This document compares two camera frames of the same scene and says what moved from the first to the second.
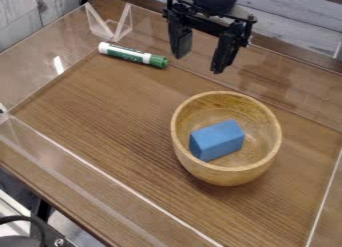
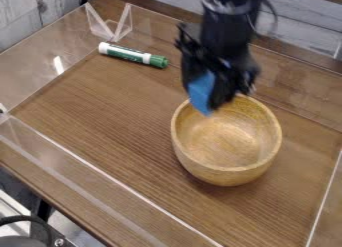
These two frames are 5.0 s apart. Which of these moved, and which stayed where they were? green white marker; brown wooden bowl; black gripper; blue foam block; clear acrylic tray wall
Moved: black gripper; blue foam block
Stayed: clear acrylic tray wall; green white marker; brown wooden bowl
